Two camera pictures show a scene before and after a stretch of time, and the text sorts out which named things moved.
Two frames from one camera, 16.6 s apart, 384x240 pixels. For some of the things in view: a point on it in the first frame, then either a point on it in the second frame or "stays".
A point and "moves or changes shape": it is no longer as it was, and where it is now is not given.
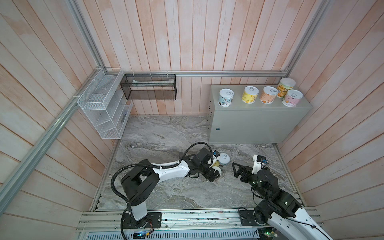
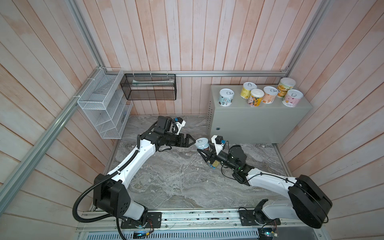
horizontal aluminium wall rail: [131, 73] stays
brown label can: [268, 95] stays
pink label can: [292, 98] stays
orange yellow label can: [285, 84] stays
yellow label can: [250, 94] moves or changes shape
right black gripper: [247, 169] -> [210, 154]
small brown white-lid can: [218, 169] moves or changes shape
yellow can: [216, 163] stays
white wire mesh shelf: [104, 100] stays
